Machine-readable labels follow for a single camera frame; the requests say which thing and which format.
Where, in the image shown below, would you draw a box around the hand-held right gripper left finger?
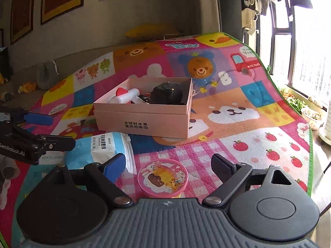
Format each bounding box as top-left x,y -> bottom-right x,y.
49,153 -> 135,207

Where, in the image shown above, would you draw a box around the hanging clothes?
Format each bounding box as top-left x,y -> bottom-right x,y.
239,0 -> 313,35

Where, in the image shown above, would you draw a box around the pink and yellow stamp toy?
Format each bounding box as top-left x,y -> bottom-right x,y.
137,159 -> 189,198

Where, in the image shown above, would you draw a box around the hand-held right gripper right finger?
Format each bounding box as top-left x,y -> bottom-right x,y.
202,153 -> 300,208

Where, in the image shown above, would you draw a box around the white bowl planter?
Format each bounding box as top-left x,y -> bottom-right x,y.
301,107 -> 324,131

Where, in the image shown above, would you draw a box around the colourful printed play mat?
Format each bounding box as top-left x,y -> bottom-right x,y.
0,32 -> 313,248

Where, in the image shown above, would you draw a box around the yellow pillow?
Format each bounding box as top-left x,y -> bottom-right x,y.
125,23 -> 183,40

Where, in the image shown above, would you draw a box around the pink cardboard box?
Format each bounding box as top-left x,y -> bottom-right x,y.
93,76 -> 194,138

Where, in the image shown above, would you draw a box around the white plant pot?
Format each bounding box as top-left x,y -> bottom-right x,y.
319,101 -> 331,145

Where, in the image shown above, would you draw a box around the beige sofa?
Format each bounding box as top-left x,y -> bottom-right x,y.
0,45 -> 115,104

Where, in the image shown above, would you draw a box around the grey curtain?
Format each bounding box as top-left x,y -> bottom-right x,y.
215,0 -> 243,42

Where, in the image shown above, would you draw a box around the dark window frame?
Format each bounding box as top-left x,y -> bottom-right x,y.
259,0 -> 331,104

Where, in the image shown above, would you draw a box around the black plush toy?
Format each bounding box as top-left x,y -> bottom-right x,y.
150,82 -> 185,105

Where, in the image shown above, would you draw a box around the yellow floor toy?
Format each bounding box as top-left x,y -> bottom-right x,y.
18,82 -> 37,93

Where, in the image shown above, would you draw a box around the green windowsill plants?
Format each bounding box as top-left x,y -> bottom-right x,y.
281,86 -> 310,113

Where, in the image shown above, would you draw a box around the grey neck pillow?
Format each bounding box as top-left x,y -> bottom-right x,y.
36,61 -> 59,89

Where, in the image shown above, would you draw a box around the black furniture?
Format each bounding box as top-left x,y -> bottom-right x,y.
0,46 -> 13,83

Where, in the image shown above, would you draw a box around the red gold-framed wall picture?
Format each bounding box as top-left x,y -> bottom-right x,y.
10,0 -> 37,44
41,0 -> 84,25

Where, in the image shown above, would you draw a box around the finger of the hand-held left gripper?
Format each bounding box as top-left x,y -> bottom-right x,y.
34,134 -> 76,161
21,112 -> 54,126

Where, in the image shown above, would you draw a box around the blue tissue pack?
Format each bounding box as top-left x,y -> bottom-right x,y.
65,132 -> 137,175

